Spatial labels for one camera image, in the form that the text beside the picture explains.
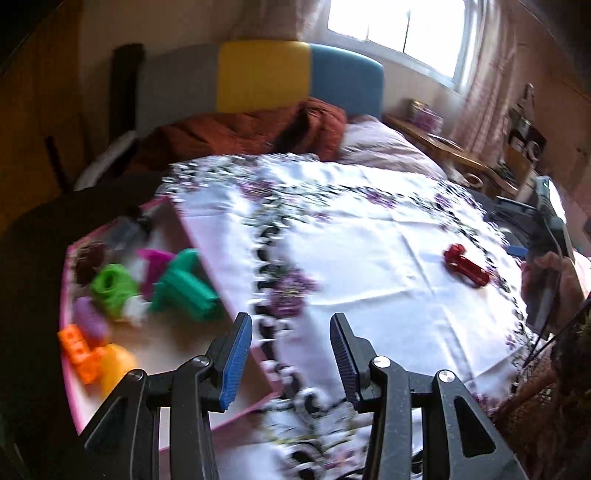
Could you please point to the black toy piece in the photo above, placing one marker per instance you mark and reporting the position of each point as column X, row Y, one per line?
column 127, row 233

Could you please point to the wooden wardrobe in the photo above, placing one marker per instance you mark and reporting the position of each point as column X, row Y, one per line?
column 37, row 115

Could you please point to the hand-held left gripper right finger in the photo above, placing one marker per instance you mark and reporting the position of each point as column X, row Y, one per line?
column 346, row 364

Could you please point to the wooden bedside desk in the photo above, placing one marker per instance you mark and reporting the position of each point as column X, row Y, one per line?
column 443, row 147

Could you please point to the black rolled mat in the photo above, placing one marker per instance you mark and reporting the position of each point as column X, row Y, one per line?
column 127, row 83

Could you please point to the person's right hand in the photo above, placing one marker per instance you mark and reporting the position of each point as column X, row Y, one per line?
column 565, row 281

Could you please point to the green toy spool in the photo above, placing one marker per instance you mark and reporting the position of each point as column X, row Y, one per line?
column 184, row 290

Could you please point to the red toy piece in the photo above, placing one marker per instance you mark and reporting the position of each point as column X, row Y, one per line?
column 466, row 267

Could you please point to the window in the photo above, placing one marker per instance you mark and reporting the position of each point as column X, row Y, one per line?
column 392, row 23

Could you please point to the magenta toy spool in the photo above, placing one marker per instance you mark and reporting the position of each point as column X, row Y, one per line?
column 154, row 272

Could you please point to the pale pink duvet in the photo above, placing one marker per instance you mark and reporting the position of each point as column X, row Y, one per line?
column 392, row 147

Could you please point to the pink shallow box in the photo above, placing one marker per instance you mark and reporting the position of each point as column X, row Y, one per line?
column 184, row 341

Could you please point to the white toy piece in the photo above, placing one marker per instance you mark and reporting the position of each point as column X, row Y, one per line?
column 137, row 311

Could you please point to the rust brown quilt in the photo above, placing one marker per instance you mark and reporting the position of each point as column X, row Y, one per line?
column 231, row 134

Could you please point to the white floral tablecloth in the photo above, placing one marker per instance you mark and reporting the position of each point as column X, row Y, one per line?
column 392, row 230

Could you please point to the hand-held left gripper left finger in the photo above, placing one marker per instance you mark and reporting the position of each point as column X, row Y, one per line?
column 235, row 364

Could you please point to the grey yellow blue headboard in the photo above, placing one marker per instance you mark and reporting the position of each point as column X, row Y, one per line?
column 263, row 74

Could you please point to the pale patterned curtain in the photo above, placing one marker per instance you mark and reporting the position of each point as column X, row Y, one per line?
column 295, row 18
column 489, row 92

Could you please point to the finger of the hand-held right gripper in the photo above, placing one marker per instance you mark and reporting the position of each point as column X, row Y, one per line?
column 517, row 251

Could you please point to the black electronic device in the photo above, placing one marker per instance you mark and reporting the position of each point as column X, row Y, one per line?
column 526, row 134

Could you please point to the yellow toy piece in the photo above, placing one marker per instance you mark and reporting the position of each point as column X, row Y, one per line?
column 115, row 364

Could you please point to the orange toy block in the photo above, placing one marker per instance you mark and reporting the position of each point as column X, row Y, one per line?
column 81, row 353

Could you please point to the purple toy piece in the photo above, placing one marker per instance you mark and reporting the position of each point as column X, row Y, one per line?
column 90, row 321

